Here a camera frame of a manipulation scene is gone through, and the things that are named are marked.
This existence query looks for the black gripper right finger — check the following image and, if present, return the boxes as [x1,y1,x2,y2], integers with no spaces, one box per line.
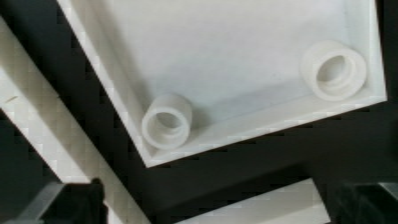
[332,182,398,224]

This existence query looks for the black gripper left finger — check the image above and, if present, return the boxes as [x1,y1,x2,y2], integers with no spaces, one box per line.
[10,178,108,224]

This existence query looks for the white square tabletop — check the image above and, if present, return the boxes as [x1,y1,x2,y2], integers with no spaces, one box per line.
[55,0,387,166]

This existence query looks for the white U-shaped obstacle fence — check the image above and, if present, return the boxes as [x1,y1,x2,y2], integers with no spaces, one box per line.
[0,17,330,224]

